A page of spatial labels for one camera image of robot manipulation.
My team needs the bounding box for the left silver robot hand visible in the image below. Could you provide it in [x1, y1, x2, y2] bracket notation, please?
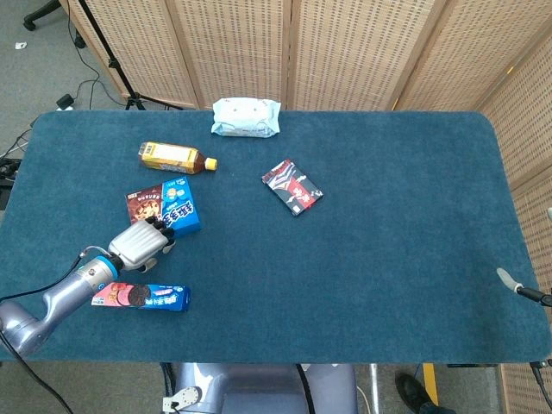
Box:
[107, 216, 177, 273]

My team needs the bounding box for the blue chocolate chip cookie box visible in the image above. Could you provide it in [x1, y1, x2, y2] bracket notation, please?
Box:
[125, 175, 203, 237]

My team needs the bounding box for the blue Oreo cookie pack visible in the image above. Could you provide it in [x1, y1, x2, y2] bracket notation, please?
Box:
[91, 281, 192, 312]

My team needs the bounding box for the red black snack packet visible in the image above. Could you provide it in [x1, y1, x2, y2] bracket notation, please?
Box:
[260, 159, 324, 217]

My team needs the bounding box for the yellow label tea bottle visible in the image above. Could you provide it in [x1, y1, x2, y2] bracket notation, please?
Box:
[137, 141, 218, 175]

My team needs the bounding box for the light blue wet wipes pack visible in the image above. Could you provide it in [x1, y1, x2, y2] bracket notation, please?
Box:
[210, 97, 282, 139]

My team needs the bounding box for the black tripod stand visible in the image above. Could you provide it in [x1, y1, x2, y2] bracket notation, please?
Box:
[77, 0, 185, 112]

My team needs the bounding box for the grey robot torso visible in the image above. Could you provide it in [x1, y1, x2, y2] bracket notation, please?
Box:
[161, 361, 359, 414]

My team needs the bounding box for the woven wooden folding screen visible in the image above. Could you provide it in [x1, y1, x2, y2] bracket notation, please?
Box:
[60, 0, 552, 414]

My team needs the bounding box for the blue carpet table cover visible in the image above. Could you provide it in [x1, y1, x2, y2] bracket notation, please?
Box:
[0, 110, 552, 364]

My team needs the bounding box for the black office chair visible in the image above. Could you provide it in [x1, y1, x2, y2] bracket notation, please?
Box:
[23, 0, 87, 48]

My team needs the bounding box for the white table leg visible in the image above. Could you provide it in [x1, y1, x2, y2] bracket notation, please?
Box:
[369, 363, 380, 414]

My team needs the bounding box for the black shoe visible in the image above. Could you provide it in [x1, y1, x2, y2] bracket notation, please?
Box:
[394, 372, 432, 413]

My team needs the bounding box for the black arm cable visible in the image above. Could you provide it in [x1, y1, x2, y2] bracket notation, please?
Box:
[0, 245, 113, 414]

